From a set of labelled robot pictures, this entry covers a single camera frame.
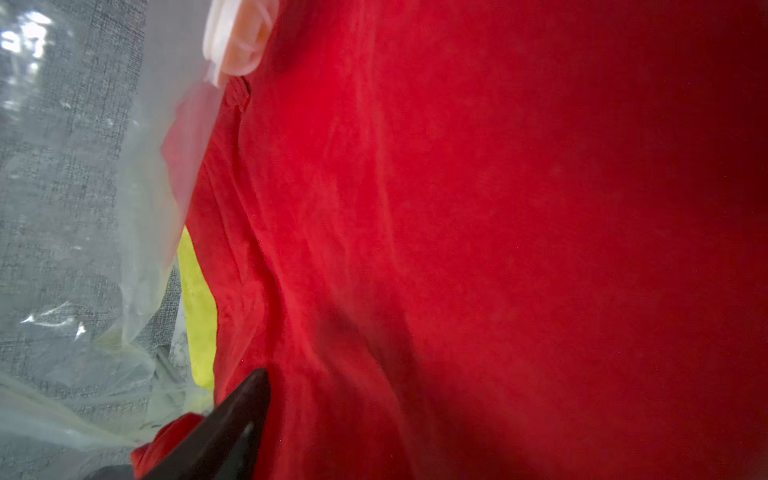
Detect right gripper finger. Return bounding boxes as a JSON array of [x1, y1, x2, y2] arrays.
[[144, 368, 271, 480]]

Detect clear plastic vacuum bag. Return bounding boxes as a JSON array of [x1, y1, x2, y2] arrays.
[[0, 0, 280, 480]]

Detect yellow-green shorts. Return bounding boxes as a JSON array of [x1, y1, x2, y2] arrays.
[[177, 228, 218, 391]]

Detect red striped-waist shorts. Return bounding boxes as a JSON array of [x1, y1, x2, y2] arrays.
[[132, 1, 767, 479]]

